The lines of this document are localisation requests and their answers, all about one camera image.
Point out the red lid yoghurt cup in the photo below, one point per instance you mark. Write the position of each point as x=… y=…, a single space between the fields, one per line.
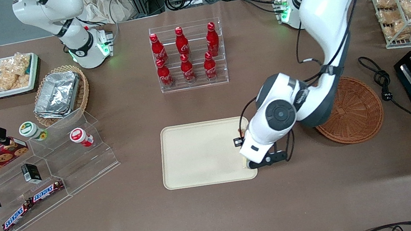
x=80 y=136

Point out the Snickers chocolate bar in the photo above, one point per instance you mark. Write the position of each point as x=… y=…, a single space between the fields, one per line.
x=17 y=217
x=46 y=191

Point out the beige cloth bag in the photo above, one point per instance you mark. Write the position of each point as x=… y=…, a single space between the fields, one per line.
x=103 y=4

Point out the oval tan wicker basket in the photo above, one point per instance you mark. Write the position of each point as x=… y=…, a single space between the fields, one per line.
x=82 y=93

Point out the red cola bottle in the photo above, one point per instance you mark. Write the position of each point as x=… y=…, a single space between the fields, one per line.
x=165 y=76
x=159 y=51
x=210 y=68
x=212 y=41
x=182 y=44
x=188 y=71

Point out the clear acrylic bottle rack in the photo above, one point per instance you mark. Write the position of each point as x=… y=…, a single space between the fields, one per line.
x=195 y=43

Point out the stacked aluminium foil containers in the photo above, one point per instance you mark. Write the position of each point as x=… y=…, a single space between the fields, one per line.
x=58 y=94

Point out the round brown wicker basket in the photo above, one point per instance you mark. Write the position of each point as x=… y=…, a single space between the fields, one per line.
x=359 y=108

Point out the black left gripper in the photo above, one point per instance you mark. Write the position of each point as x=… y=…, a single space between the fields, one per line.
x=236 y=142

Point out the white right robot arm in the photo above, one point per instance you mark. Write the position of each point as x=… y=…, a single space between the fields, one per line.
x=77 y=45

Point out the green lid yoghurt cup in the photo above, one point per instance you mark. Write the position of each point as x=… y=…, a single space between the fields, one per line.
x=30 y=130

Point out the clear bag of rice crisps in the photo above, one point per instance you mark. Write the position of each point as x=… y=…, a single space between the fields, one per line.
x=7 y=81
x=16 y=64

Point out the white rectangular snack bin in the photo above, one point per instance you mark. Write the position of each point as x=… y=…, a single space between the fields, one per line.
x=34 y=69

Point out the clear acrylic stepped stand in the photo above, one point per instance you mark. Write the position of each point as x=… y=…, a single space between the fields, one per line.
x=11 y=195
x=86 y=162

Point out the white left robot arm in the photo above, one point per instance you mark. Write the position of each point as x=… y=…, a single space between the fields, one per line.
x=328 y=7

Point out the cream rectangular tray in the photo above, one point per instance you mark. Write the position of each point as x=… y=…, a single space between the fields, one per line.
x=203 y=153

